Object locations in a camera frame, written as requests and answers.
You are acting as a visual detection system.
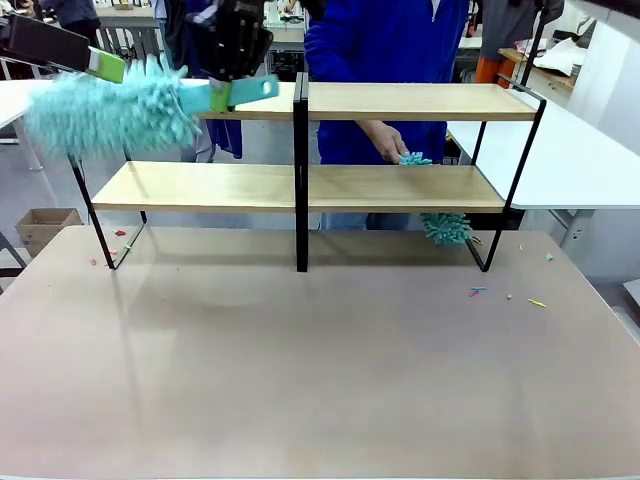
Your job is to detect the blue hanging cloth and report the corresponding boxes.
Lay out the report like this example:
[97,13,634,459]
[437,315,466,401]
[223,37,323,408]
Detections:
[206,118,245,161]

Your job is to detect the small teal microfibre duster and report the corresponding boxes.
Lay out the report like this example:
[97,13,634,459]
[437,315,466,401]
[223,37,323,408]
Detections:
[398,150,474,247]

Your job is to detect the background person dark clothes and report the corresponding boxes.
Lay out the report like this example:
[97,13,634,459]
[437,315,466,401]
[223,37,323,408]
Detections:
[39,0,102,49]

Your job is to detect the wooden shelf board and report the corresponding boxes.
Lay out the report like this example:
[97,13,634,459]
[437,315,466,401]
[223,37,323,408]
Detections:
[91,160,508,215]
[197,81,539,123]

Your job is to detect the blue jacket person right forearm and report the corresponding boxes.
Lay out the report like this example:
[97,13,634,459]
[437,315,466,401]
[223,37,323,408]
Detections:
[356,119,396,135]

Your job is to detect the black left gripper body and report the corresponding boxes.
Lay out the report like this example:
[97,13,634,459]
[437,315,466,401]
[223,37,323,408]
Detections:
[0,13,92,73]

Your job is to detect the black metal pole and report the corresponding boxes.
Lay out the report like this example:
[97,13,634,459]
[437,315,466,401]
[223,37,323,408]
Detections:
[519,0,547,87]

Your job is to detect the blue jacket person right hand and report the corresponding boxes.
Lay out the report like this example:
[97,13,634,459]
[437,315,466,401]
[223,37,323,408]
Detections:
[369,124,410,164]

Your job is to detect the small cardboard box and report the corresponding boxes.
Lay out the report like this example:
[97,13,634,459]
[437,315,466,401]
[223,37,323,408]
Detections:
[14,207,84,259]

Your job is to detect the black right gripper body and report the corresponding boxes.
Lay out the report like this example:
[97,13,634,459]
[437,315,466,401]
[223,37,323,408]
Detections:
[211,0,275,82]

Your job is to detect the two-tier wooden shelf rack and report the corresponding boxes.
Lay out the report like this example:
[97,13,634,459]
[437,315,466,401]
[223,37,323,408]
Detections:
[67,72,547,274]

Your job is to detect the grey hanging jacket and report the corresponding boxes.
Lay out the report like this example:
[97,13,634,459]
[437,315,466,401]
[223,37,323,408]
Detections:
[478,0,565,62]

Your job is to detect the teal microfibre duster long handle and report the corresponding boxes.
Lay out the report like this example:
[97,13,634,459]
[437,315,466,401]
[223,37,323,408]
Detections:
[23,53,281,162]

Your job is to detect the white crumpled paper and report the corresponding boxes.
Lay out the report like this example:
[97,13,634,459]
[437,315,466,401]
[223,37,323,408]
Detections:
[533,35,587,72]

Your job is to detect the large white table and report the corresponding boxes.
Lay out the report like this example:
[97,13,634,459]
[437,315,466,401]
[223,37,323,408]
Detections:
[446,82,640,212]

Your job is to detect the person in blue jacket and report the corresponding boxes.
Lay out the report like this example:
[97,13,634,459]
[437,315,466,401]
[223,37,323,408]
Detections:
[302,0,472,232]

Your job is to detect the orange trousers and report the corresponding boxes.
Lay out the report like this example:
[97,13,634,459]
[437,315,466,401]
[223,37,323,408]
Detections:
[473,55,502,84]

